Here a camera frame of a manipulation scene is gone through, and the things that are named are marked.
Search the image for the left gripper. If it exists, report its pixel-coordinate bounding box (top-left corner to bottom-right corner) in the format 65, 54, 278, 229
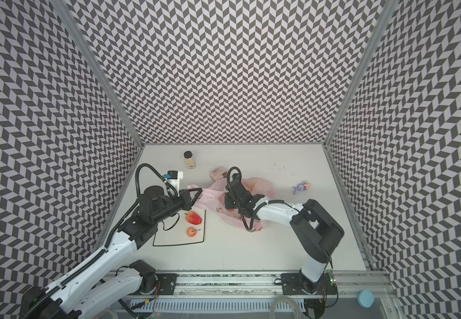
152, 188, 203, 225

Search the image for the red strawberry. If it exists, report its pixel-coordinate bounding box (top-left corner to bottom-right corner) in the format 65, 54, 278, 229
185, 211, 202, 225

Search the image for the pink plastic bag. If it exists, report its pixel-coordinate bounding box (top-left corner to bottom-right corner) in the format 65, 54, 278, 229
187, 177, 276, 232

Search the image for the small red apple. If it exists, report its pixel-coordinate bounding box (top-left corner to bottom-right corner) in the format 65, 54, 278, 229
187, 227, 200, 237

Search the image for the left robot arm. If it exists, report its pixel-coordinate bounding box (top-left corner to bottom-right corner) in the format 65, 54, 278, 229
19, 186, 202, 318

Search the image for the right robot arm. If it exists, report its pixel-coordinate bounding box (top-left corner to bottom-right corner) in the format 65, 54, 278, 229
225, 179, 345, 295

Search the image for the white mat black border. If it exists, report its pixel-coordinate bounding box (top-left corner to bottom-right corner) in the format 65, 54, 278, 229
153, 208, 206, 247

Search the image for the jar with black lid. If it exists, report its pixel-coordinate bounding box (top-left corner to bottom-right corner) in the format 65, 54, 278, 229
183, 151, 196, 169

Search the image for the purple toy figure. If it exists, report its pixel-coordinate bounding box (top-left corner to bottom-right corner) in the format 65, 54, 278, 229
293, 181, 311, 195

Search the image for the clear tube loop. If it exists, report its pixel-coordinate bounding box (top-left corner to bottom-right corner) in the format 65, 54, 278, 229
269, 295, 307, 319

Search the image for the teal round cap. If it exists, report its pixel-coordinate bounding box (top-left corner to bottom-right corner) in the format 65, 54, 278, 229
357, 290, 375, 308

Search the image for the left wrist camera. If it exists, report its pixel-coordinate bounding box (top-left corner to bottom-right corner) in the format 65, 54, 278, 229
164, 170, 183, 191

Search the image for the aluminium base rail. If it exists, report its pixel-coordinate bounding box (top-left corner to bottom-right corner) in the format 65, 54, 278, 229
157, 271, 396, 299

